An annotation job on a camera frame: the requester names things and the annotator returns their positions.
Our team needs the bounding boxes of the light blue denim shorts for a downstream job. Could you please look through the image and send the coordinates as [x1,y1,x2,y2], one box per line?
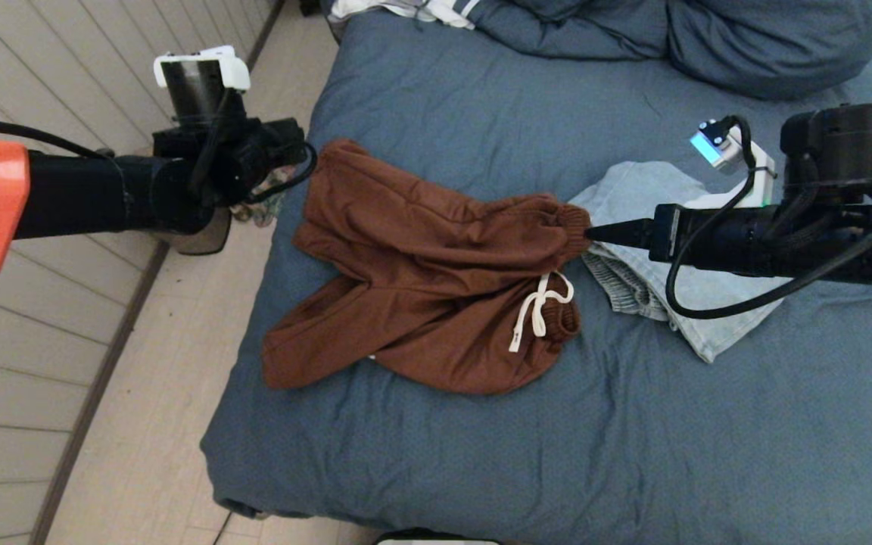
[568,161,793,364]

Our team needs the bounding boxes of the brown shorts with white print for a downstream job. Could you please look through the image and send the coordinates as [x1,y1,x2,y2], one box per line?
[262,139,592,396]

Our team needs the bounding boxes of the multicoloured cloth bundle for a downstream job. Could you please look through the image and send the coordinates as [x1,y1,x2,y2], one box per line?
[230,170,293,228]

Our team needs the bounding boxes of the brown metal trash bin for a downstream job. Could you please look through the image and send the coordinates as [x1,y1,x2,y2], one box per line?
[156,218,232,256]

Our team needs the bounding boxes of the crumpled blue duvet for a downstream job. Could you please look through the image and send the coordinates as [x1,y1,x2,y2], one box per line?
[474,0,872,101]

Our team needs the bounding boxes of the white striped garment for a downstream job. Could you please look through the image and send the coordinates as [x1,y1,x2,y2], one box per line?
[329,0,486,33]

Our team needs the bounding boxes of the blue bed cover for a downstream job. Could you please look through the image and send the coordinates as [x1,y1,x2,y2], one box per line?
[201,11,872,545]

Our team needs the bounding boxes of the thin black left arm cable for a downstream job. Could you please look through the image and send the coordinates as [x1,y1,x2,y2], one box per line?
[247,142,319,205]

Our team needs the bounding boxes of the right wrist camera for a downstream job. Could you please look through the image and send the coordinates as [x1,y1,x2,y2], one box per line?
[690,117,777,209]

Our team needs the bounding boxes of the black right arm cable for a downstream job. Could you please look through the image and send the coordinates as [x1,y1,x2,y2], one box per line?
[665,117,872,320]

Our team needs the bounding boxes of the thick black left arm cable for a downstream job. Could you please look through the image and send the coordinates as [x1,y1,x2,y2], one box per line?
[0,115,111,160]

